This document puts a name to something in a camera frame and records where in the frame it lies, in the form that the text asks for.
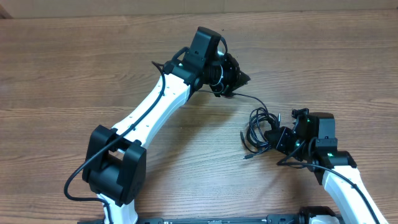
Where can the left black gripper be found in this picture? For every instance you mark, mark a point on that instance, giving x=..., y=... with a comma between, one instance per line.
x=234, y=74

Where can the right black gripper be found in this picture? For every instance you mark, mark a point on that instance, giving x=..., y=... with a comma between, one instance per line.
x=283, y=134

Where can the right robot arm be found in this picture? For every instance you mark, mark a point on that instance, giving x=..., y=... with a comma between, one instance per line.
x=311, y=144

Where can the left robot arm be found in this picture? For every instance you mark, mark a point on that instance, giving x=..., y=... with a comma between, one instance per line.
x=115, y=163

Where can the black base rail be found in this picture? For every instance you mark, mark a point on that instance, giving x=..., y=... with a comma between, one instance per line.
x=270, y=219

